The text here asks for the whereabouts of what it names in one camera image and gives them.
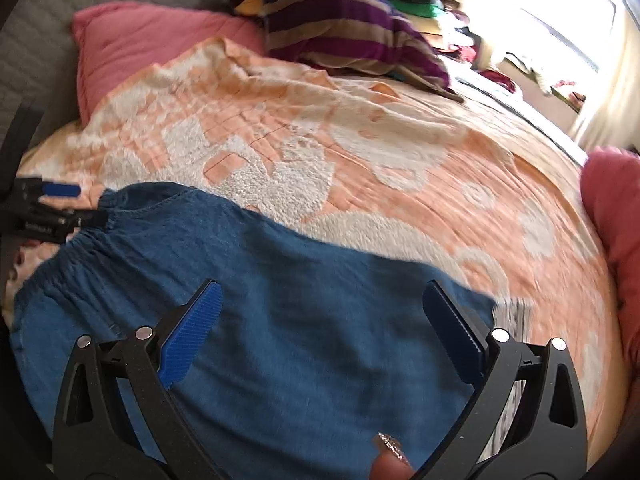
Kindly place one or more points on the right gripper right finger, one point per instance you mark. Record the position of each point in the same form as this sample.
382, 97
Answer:
525, 418

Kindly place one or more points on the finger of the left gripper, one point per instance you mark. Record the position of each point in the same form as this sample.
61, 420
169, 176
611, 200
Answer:
59, 224
60, 189

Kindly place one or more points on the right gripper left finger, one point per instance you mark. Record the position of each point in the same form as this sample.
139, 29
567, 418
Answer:
116, 418

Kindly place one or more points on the blue denim pants with lace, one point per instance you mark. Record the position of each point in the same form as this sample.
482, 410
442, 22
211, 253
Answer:
318, 347

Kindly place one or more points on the right hand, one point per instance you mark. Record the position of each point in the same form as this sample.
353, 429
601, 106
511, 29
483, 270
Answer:
391, 462

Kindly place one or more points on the pink quilted pillow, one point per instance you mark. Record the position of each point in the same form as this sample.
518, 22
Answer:
117, 39

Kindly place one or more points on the red rolled duvet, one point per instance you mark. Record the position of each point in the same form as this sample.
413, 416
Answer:
609, 186

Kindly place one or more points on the orange bear pattern blanket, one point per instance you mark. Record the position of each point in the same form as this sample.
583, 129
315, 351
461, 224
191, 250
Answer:
375, 165

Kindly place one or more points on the purple striped pillow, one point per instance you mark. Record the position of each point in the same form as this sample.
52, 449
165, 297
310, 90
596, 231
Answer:
366, 36

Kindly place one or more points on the clothes on window sill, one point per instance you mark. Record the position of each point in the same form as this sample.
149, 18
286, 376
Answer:
568, 89

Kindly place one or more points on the pile of folded clothes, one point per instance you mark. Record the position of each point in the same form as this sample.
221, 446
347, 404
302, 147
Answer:
447, 29

